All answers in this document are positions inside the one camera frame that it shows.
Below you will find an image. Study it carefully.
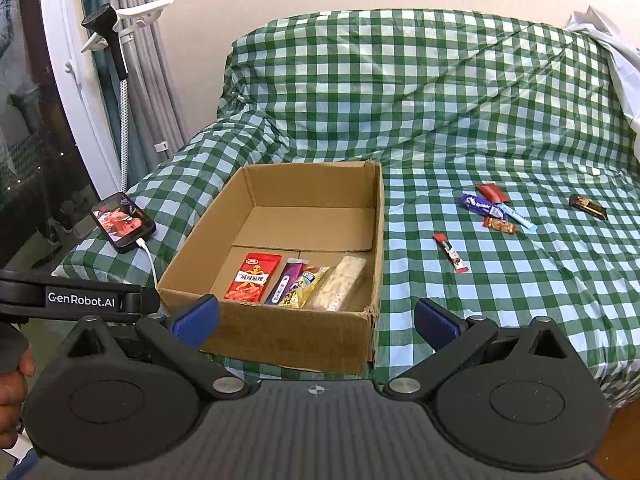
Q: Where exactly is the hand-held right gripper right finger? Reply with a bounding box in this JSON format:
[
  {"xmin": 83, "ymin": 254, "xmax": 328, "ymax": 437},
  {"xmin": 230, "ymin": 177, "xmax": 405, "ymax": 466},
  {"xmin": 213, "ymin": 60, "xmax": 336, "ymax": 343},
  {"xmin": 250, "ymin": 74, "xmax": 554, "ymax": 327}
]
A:
[{"xmin": 382, "ymin": 297, "xmax": 588, "ymax": 401}]

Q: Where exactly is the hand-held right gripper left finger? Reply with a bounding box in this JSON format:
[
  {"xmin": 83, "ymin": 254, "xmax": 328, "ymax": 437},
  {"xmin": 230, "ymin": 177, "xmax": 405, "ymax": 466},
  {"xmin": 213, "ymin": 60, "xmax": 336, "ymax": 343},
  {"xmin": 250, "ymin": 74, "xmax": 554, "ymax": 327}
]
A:
[{"xmin": 50, "ymin": 295, "xmax": 251, "ymax": 401}]

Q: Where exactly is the large red snack packet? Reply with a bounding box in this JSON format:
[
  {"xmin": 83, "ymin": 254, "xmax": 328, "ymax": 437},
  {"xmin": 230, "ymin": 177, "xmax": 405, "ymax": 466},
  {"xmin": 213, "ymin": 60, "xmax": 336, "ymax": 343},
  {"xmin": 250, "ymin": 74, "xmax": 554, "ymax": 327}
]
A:
[{"xmin": 224, "ymin": 252, "xmax": 283, "ymax": 304}]

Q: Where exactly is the purple snack bar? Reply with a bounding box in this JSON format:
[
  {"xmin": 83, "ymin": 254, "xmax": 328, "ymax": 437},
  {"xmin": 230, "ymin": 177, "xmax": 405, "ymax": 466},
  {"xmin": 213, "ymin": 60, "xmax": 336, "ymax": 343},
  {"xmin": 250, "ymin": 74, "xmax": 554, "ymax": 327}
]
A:
[{"xmin": 263, "ymin": 258, "xmax": 305, "ymax": 306}]

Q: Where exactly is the brown cardboard box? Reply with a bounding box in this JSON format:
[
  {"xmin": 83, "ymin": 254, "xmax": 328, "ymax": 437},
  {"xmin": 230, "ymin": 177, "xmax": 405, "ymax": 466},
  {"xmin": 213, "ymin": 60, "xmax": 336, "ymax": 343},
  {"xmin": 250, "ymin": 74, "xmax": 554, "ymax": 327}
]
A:
[{"xmin": 156, "ymin": 160, "xmax": 386, "ymax": 377}]

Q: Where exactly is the yellow snack packet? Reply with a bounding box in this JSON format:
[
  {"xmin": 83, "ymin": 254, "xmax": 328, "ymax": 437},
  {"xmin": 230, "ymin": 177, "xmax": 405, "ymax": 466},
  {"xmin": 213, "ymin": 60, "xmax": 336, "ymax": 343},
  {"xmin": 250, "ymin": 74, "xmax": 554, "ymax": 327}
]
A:
[{"xmin": 277, "ymin": 266, "xmax": 332, "ymax": 310}]

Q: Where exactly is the purple chocolate packet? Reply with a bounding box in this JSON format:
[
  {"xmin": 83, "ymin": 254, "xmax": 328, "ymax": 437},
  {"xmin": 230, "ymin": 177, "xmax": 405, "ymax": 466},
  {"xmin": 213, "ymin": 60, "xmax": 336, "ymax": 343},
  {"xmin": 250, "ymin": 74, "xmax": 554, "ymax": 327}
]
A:
[{"xmin": 460, "ymin": 193, "xmax": 506, "ymax": 220}]

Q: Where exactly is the light blue snack bar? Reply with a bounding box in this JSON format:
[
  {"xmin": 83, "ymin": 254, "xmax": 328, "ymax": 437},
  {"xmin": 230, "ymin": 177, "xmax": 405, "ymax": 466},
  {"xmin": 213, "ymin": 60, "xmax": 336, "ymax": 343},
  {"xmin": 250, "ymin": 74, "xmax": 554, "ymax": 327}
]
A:
[{"xmin": 492, "ymin": 203, "xmax": 537, "ymax": 231}]

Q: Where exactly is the dark brown gold bar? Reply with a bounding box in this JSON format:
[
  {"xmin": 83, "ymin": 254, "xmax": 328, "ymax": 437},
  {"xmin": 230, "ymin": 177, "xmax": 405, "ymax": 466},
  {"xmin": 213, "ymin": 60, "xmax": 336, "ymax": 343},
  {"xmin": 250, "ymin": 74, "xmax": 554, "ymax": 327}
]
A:
[{"xmin": 568, "ymin": 193, "xmax": 609, "ymax": 221}]

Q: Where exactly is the person's left hand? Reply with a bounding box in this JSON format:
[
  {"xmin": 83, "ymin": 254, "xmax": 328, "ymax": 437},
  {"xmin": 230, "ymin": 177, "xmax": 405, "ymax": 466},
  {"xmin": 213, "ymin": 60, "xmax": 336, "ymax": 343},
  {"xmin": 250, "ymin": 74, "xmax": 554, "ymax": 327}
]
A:
[{"xmin": 0, "ymin": 349, "xmax": 37, "ymax": 452}]

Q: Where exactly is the pair of grey slippers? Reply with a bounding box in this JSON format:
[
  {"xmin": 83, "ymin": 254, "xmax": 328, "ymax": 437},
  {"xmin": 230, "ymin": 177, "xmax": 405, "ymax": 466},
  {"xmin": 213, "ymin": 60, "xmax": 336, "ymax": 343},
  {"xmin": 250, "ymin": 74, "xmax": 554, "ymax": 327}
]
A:
[{"xmin": 50, "ymin": 190, "xmax": 98, "ymax": 243}]

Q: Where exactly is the black smartphone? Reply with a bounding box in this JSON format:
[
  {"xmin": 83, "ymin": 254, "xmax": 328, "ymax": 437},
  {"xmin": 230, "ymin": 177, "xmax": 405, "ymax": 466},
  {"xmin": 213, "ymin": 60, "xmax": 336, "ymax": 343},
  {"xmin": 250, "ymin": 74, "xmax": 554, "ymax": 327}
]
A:
[{"xmin": 91, "ymin": 191, "xmax": 157, "ymax": 254}]

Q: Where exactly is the small orange snack packet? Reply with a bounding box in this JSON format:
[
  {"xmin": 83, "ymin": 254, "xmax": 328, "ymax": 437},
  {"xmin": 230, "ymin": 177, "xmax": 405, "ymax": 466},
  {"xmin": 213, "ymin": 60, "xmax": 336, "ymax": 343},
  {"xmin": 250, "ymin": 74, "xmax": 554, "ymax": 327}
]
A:
[{"xmin": 482, "ymin": 217, "xmax": 518, "ymax": 235}]

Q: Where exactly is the small red snack packet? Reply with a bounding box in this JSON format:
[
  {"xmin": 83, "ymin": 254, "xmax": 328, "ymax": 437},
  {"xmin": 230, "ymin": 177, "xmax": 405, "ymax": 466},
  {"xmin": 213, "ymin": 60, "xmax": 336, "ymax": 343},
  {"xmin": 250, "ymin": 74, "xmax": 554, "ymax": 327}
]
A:
[{"xmin": 475, "ymin": 183, "xmax": 512, "ymax": 205}]

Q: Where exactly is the teal curtain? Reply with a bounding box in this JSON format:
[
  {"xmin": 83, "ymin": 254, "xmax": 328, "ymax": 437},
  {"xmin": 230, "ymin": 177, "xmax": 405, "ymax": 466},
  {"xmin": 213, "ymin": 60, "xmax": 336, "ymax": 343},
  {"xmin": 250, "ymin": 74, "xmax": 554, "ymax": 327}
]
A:
[{"xmin": 95, "ymin": 45, "xmax": 128, "ymax": 183}]

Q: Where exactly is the grey curtain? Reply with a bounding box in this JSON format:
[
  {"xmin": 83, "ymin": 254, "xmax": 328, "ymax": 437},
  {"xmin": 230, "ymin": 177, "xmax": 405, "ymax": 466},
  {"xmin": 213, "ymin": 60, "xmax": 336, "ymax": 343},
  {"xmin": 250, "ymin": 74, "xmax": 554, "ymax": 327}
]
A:
[{"xmin": 102, "ymin": 0, "xmax": 188, "ymax": 173}]

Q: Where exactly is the green checkered blanket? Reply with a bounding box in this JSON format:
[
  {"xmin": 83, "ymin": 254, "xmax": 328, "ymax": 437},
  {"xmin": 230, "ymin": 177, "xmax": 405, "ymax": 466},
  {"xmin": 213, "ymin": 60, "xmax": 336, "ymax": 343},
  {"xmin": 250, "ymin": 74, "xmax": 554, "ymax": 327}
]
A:
[{"xmin": 52, "ymin": 7, "xmax": 640, "ymax": 411}]

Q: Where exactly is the white hanger rack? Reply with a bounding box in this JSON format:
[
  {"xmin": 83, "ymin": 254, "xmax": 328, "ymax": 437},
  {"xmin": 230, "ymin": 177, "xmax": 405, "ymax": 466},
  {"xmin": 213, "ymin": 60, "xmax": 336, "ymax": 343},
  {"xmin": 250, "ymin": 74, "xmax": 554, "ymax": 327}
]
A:
[{"xmin": 80, "ymin": 0, "xmax": 176, "ymax": 55}]

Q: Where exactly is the white cloth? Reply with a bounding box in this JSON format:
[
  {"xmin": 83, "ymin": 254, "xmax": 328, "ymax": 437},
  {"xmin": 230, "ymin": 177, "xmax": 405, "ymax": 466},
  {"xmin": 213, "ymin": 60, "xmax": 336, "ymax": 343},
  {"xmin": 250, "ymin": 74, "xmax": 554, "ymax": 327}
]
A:
[{"xmin": 565, "ymin": 6, "xmax": 640, "ymax": 131}]

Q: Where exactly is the white charging cable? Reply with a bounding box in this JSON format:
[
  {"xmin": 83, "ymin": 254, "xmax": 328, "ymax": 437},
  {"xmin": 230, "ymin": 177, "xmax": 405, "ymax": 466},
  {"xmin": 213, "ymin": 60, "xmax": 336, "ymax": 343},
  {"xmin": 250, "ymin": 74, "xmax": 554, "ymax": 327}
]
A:
[{"xmin": 137, "ymin": 238, "xmax": 162, "ymax": 287}]

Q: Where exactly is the garment steamer with striped hose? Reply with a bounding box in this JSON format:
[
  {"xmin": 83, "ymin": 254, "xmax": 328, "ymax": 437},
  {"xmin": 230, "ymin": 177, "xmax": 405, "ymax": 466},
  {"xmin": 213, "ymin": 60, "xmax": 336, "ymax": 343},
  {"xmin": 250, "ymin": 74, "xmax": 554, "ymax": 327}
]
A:
[{"xmin": 81, "ymin": 2, "xmax": 133, "ymax": 188}]

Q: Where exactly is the white door frame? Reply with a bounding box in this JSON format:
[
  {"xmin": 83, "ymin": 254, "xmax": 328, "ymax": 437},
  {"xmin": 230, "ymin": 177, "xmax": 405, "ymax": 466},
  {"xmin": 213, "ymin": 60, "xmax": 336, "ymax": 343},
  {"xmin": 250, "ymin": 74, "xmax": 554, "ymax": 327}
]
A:
[{"xmin": 37, "ymin": 0, "xmax": 126, "ymax": 201}]

